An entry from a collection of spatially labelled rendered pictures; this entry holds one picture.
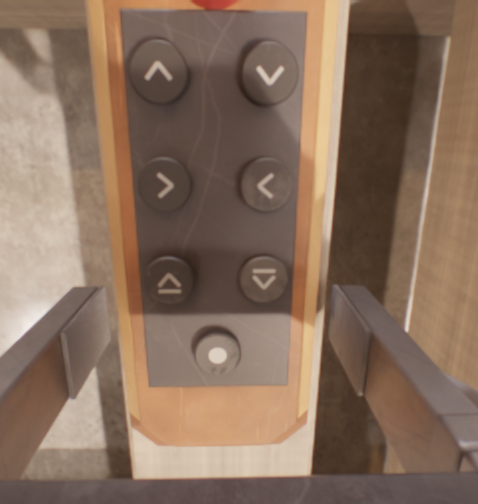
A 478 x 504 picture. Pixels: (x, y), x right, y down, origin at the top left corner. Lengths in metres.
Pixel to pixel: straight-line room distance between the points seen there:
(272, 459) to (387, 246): 0.25
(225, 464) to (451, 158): 0.23
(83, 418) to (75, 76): 0.37
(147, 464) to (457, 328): 0.20
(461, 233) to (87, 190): 0.31
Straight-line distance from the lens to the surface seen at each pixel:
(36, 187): 0.40
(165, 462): 0.23
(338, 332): 0.16
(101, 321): 0.16
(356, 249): 0.40
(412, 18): 0.35
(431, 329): 0.29
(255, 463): 0.23
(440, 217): 0.28
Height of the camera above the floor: 0.36
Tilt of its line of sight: 73 degrees down
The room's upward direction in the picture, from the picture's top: 175 degrees clockwise
